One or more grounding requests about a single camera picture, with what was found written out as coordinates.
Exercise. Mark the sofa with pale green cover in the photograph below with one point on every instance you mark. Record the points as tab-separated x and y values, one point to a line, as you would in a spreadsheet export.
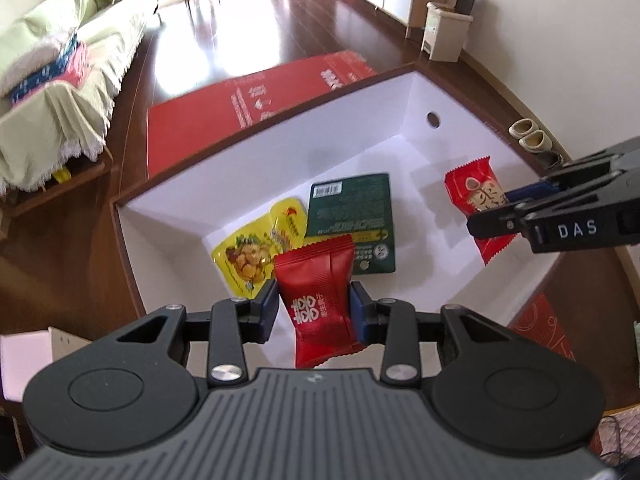
95	35

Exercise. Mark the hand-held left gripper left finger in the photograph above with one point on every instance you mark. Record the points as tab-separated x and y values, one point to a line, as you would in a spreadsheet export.
268	310

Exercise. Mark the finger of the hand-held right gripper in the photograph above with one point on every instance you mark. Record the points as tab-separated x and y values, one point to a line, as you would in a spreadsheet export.
530	191
500	222

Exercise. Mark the red cartoon print snack packet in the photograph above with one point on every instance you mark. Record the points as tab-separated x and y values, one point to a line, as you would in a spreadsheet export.
475	185

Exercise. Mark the white storage box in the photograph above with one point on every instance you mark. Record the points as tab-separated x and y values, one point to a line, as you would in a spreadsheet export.
350	140

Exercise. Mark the beige trash bin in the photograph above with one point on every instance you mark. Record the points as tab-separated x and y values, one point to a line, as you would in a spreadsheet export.
442	30

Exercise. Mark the dark shoe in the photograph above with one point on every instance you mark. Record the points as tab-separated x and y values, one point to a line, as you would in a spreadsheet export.
551	160

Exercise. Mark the red printed floor mat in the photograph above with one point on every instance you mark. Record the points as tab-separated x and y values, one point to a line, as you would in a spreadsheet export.
210	120

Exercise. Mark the dark green flat box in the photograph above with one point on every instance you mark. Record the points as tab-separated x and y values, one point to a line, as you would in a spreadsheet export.
350	210

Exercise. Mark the pale cardboard box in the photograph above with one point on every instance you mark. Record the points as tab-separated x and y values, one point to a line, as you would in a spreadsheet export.
30	360

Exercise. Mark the stack of folded blankets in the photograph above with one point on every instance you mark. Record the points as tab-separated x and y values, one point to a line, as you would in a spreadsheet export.
55	67

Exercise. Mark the beige slipper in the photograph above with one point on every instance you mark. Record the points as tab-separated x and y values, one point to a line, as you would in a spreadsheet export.
522	126
536	140

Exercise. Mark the plain red snack packet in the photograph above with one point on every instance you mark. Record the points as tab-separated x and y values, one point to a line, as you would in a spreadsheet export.
315	295

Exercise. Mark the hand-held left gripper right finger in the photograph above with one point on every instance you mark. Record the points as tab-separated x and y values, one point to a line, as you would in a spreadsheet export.
358	312

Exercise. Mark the red patterned cloth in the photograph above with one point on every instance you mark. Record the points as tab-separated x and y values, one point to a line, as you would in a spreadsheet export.
545	330

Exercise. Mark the black board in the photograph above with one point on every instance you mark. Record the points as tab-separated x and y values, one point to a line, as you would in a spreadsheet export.
467	0

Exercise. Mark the quilted cloth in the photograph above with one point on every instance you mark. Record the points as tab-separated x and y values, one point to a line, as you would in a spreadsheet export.
620	440

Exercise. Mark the yellow snack packet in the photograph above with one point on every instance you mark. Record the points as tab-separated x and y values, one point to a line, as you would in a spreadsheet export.
250	255

